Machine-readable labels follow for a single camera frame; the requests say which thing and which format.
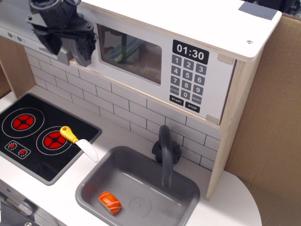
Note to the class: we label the wooden microwave cabinet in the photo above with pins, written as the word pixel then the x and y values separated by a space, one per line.
pixel 215 25

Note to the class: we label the dark grey toy faucet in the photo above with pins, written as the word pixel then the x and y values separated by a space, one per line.
pixel 167 154

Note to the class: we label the white toy microwave door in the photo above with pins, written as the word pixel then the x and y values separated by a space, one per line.
pixel 166 67

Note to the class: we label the grey range hood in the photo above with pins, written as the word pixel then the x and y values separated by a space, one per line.
pixel 13 25

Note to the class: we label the yellow handled toy knife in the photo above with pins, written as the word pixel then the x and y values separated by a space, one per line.
pixel 83 144

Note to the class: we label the grey oven front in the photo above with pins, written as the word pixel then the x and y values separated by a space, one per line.
pixel 24 208

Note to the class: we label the grey toy sink basin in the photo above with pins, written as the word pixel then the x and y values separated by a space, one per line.
pixel 136 181

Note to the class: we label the brown cardboard panel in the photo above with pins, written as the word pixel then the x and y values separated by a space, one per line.
pixel 266 153

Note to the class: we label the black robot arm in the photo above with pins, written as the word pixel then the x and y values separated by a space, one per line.
pixel 56 19

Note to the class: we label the grey tape patch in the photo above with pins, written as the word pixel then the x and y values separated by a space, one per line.
pixel 258 11

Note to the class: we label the orange salmon sushi toy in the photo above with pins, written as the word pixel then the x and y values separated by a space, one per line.
pixel 110 202

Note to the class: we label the black toy stove top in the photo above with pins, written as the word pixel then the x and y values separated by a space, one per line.
pixel 30 138

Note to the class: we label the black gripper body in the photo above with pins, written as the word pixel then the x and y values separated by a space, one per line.
pixel 59 17

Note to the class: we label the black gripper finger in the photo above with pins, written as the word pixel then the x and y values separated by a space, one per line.
pixel 49 40
pixel 85 45

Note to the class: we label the green toy vegetable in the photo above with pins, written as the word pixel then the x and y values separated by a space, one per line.
pixel 126 48

